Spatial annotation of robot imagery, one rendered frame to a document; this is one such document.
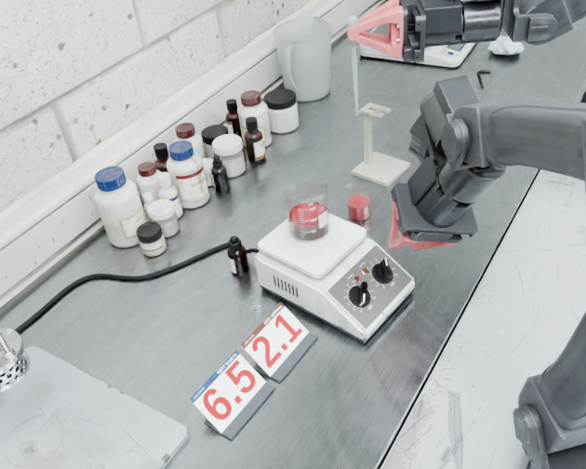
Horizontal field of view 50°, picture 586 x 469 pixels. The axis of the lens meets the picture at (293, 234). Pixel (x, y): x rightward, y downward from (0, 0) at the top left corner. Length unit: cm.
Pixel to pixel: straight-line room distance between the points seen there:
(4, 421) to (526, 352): 68
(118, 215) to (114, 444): 40
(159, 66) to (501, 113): 81
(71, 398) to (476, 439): 51
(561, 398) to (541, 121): 25
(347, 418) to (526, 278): 36
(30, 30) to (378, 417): 75
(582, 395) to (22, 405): 67
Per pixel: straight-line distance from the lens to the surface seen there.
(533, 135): 56
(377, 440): 79
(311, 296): 88
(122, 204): 105
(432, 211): 75
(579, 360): 59
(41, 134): 110
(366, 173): 117
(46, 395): 92
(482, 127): 62
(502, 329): 91
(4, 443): 89
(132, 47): 121
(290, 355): 86
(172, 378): 88
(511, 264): 101
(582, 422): 63
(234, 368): 83
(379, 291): 89
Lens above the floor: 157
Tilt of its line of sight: 39 degrees down
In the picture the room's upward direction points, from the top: 7 degrees counter-clockwise
